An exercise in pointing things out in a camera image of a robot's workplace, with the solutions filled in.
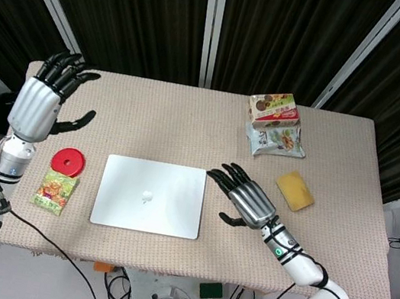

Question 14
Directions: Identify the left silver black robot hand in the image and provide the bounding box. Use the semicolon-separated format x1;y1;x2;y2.
4;43;107;153

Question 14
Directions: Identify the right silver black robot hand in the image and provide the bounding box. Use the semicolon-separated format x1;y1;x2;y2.
198;158;283;235

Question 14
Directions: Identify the silver laptop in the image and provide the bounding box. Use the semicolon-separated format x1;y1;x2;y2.
89;151;211;243

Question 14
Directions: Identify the yellow sponge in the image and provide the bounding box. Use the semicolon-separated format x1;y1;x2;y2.
271;166;321;216

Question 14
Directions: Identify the red round lid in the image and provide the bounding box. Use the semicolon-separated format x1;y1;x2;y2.
49;145;88;179

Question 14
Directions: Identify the white snack bag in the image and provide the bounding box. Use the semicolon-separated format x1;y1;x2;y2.
241;117;311;166

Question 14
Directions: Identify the green snack packet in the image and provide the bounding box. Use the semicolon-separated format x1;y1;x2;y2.
28;166;82;220

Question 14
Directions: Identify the green block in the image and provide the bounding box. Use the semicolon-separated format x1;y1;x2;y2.
197;279;226;299

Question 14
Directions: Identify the beige woven tablecloth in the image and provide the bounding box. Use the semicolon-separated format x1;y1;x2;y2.
0;54;400;299

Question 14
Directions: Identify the cookie box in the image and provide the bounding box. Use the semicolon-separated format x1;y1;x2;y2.
244;86;306;139

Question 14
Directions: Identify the black curtain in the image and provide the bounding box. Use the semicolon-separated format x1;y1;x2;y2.
0;0;400;207

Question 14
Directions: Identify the orange block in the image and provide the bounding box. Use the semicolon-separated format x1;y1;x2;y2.
92;260;115;275

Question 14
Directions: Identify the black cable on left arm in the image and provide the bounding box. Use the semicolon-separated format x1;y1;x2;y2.
0;137;161;299

